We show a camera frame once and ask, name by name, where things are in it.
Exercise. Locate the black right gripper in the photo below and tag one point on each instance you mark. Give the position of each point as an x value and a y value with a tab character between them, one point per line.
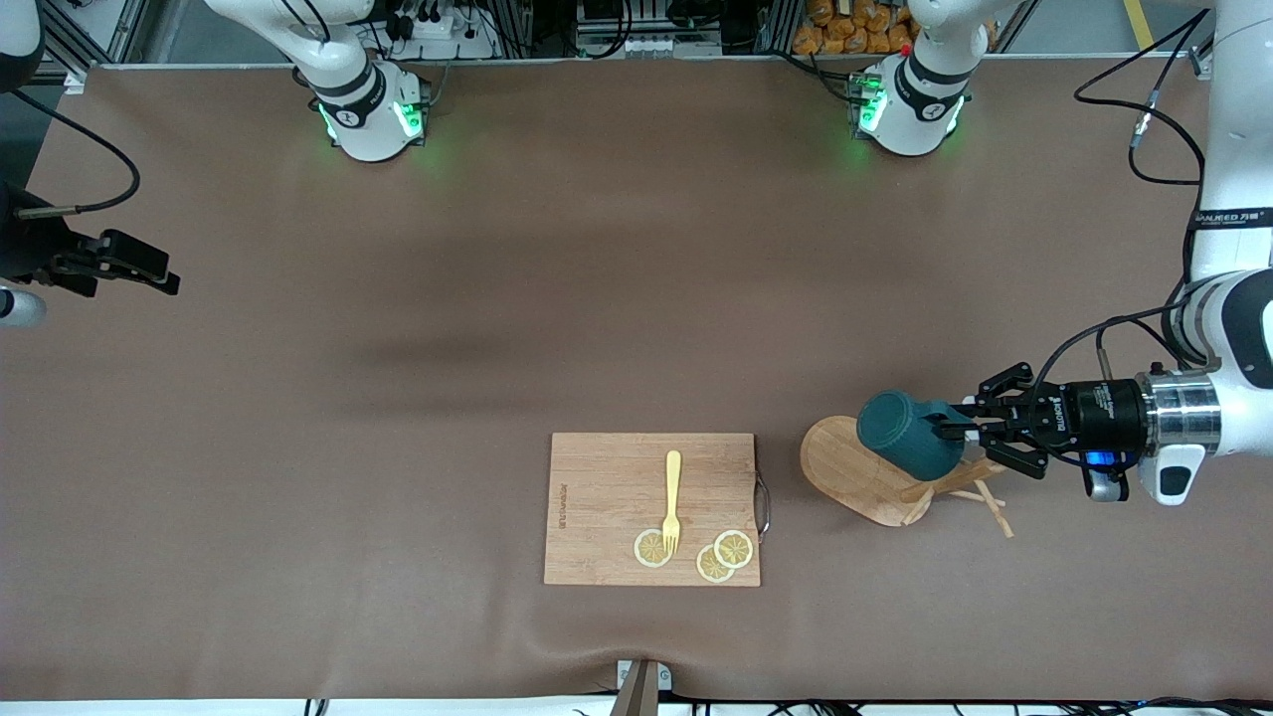
28	245

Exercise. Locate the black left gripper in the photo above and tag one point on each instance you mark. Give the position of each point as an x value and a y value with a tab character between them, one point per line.
1097	408

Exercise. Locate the dark teal mug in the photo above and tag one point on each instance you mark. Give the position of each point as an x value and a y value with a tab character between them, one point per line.
905	438

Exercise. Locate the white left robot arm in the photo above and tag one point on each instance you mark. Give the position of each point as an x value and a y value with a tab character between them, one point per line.
1233	149

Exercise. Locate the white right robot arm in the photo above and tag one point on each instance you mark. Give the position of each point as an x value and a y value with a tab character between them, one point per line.
363	109

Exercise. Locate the wooden mug tree rack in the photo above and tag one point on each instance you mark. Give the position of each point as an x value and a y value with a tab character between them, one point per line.
835	467

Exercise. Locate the lemon slice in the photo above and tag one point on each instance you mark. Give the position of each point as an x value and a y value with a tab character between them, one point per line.
736	548
648	550
711	567

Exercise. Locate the yellow plastic fork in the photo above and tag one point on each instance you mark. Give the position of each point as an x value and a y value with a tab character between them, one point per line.
673	487

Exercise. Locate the brown table mat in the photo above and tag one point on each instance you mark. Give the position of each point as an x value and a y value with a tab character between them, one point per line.
298	597

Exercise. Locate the white power strip with plugs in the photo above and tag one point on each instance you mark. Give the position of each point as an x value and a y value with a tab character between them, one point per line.
438	28

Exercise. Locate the bamboo cutting board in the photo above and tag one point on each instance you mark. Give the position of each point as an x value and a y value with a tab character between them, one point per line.
607	497

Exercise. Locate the white socket strip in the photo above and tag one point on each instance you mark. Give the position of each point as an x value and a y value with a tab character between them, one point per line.
646	45

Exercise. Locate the aluminium frame profile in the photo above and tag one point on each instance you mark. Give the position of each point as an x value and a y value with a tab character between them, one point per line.
129	25
1200	66

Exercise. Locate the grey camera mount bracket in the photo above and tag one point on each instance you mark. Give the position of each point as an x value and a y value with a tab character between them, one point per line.
641	691

